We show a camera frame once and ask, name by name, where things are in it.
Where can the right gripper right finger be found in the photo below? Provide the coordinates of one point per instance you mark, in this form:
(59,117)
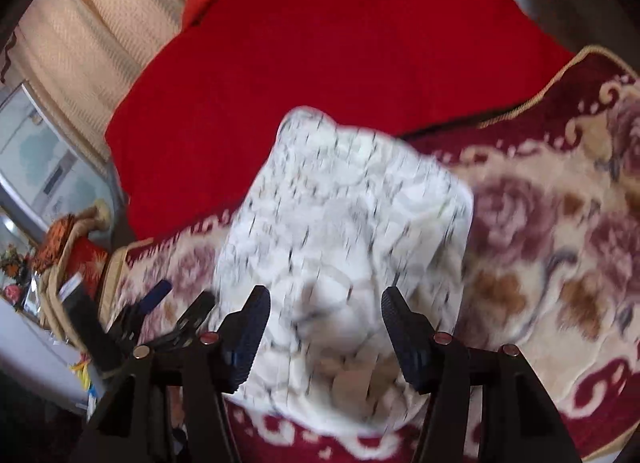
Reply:
(519,420)

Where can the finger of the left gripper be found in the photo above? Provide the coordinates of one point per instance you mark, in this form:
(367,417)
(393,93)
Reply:
(130,319)
(188,324)

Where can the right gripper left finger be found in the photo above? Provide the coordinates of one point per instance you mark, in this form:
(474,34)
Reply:
(167,406)

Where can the white black patterned coat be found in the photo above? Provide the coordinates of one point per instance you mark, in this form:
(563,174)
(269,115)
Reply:
(334,217)

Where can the blue yellow plastic toy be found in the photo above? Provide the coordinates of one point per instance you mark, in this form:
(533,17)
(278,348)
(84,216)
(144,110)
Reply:
(81,371)

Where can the red gift box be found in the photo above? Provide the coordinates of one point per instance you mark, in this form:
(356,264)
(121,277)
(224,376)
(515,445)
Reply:
(89,259)

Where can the beige garment on box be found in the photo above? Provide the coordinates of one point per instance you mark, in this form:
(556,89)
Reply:
(96,218)

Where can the orange black folded cloth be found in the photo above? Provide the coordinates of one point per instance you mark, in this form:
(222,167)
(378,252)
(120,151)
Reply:
(51,248)

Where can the floral plush blanket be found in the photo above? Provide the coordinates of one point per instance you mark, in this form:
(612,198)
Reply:
(551,264)

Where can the dotted beige curtain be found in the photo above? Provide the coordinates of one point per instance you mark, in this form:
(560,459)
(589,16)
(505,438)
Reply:
(81,57)

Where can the red sofa cover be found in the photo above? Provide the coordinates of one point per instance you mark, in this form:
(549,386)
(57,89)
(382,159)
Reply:
(191,134)

